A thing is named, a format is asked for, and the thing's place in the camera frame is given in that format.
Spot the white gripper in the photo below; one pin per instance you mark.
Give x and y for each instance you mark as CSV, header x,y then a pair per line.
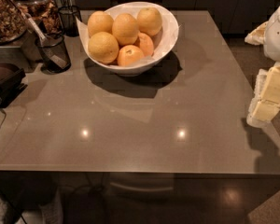
x,y
278,34

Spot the orange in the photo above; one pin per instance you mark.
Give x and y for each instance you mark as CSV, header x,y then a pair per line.
x,y
99,21
149,20
145,43
129,54
125,29
103,47

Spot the white ceramic bowl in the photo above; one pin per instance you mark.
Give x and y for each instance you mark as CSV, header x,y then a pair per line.
x,y
165,44

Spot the black mesh cup far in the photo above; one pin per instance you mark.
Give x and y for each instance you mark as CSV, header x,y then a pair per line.
x,y
69,16

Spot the black mesh cup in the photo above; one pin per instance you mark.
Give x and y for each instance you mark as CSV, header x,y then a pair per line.
x,y
54,53
69,16

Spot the black mesh cup near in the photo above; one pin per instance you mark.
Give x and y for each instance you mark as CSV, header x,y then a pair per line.
x,y
54,53

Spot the metal serving scoop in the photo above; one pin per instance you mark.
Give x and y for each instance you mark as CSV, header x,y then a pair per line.
x,y
23,50

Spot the glass jar of dried fruit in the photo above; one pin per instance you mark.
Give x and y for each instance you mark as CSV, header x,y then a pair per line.
x,y
42,10

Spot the black device on left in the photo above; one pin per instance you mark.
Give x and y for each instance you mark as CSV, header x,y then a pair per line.
x,y
11,85

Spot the glass jar of nuts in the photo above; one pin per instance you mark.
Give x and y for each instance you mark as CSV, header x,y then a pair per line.
x,y
12,23

